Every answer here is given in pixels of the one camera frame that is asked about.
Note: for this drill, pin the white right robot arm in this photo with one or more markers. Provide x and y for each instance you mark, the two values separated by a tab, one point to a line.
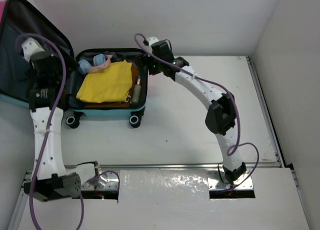
221	116

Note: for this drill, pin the brown trousers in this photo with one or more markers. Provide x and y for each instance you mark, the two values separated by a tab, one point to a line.
115	105

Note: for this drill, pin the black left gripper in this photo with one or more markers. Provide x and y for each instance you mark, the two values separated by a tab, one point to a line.
59	64

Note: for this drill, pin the teal suitcase with grey lining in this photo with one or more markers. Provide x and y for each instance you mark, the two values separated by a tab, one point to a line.
19	20

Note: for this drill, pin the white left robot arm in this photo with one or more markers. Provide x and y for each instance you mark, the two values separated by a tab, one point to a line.
50	179

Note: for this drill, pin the yellow cloth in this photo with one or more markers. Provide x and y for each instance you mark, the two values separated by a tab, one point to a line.
109	85

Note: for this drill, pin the blue pink headphones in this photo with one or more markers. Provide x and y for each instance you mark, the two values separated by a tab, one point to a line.
99	63

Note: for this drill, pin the silver mounting rail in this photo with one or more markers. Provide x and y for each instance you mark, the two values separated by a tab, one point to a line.
109	181

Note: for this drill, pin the clear bottle beige liquid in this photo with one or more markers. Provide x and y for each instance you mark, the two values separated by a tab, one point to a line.
136	91

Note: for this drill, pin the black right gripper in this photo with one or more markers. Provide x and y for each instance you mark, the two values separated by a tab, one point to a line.
145	59

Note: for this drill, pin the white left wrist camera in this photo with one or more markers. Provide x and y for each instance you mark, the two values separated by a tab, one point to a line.
30	47

